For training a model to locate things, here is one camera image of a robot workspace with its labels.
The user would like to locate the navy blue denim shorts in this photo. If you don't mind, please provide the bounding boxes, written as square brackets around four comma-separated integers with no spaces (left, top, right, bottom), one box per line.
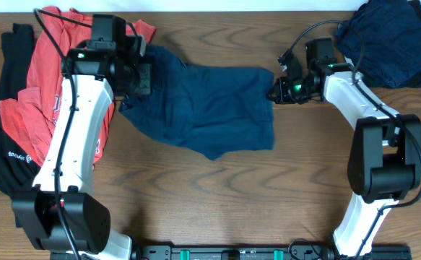
[119,45,274,160]

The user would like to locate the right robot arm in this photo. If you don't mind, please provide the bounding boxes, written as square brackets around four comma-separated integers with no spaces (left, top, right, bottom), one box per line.
[267,38,421,259]

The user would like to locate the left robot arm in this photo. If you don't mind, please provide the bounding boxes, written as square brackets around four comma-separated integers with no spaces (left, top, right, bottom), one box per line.
[12,14,151,259]

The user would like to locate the folded navy garment pile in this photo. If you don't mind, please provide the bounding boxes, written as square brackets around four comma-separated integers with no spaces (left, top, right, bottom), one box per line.
[335,0,421,89]

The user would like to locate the red printed t-shirt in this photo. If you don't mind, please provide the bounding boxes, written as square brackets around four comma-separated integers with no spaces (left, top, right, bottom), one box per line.
[0,6,156,167]

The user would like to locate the black t-shirt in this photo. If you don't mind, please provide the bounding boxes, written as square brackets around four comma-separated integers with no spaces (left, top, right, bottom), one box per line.
[0,23,40,196]

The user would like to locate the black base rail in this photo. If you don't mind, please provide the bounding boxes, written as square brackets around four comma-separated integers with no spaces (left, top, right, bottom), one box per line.
[134,243,413,260]

